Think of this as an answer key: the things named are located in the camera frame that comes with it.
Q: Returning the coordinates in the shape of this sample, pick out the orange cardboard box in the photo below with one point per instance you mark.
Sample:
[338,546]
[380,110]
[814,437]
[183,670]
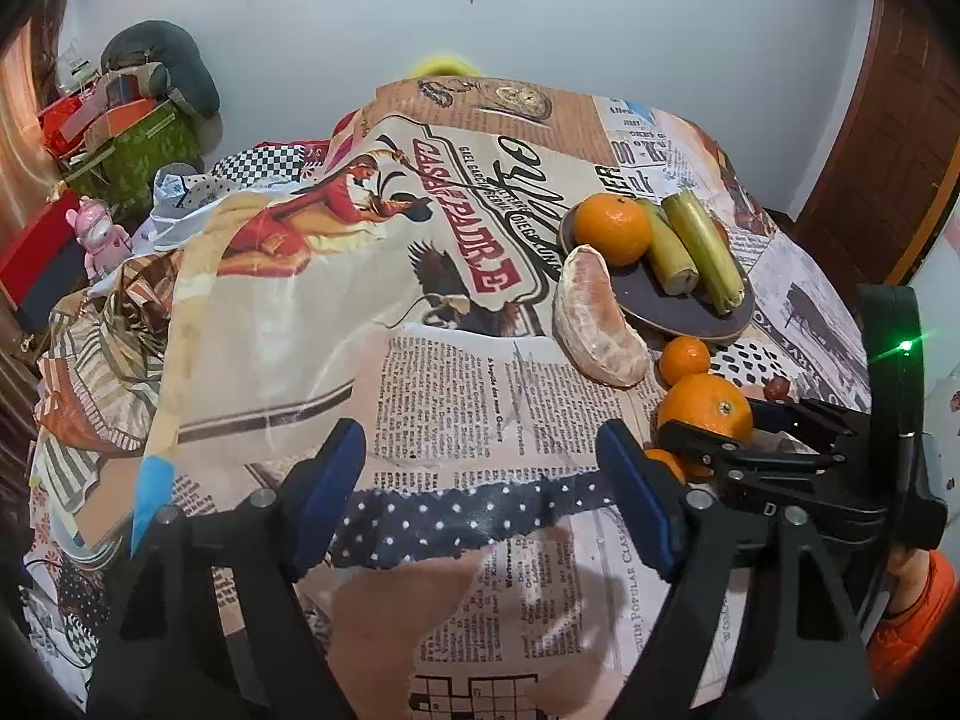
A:
[124,118]

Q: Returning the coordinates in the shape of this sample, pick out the newspaper print tablecloth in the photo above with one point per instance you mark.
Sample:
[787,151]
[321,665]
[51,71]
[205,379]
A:
[450,315]

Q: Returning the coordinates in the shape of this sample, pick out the thick yellow sugarcane piece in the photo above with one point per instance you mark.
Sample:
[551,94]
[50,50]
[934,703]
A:
[670,251]

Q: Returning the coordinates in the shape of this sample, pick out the blue paper strip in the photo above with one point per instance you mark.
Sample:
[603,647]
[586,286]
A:
[154,491]

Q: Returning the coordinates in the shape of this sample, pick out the red and black box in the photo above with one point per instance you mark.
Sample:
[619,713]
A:
[37,262]

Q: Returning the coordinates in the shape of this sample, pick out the yellow chair back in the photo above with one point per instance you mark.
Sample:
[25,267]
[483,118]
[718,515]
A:
[444,64]

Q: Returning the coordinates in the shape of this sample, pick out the black white checkered cloth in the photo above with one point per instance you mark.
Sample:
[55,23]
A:
[262,161]

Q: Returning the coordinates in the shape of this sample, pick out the pink bunny toy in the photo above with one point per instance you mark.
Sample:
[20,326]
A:
[101,236]

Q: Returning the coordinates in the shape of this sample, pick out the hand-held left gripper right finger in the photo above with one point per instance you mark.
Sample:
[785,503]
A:
[637,499]

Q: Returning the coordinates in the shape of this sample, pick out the person's right forearm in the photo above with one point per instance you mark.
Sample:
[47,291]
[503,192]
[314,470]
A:
[922,630]

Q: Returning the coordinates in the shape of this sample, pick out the green patterned box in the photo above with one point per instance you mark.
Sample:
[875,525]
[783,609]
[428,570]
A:
[142,157]

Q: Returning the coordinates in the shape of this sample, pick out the striped patterned blanket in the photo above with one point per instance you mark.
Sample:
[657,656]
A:
[97,382]

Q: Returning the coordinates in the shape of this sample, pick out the orange with sticker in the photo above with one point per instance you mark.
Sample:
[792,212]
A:
[705,405]

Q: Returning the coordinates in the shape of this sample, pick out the red date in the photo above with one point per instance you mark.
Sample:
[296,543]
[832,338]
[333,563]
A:
[776,388]

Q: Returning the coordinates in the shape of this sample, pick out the orange striped curtain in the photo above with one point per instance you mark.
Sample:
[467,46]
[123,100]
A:
[19,112]

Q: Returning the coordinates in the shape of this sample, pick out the thin green sugarcane piece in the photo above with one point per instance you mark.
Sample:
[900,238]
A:
[705,247]

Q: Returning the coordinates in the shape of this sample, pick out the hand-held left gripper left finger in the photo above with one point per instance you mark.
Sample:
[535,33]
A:
[330,495]

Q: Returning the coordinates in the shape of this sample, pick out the grey curved cushion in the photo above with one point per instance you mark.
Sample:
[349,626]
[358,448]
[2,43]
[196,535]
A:
[169,56]

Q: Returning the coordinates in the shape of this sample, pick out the peeled pomelo segment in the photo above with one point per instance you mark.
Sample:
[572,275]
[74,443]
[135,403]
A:
[596,322]

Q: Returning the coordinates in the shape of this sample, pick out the brown wooden door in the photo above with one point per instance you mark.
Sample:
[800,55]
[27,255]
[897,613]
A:
[885,135]

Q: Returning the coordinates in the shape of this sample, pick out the large orange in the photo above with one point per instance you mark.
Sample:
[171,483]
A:
[615,229]

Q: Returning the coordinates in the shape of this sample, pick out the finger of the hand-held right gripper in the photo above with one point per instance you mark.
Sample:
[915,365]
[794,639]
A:
[810,424]
[787,484]

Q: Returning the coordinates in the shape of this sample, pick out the small tangerine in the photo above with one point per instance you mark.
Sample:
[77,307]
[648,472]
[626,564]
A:
[666,463]
[684,360]

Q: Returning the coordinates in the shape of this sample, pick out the red gift bag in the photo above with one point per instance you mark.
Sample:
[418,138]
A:
[64,124]

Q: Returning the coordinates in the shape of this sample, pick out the dark grey round plate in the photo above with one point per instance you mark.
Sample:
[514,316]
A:
[660,304]

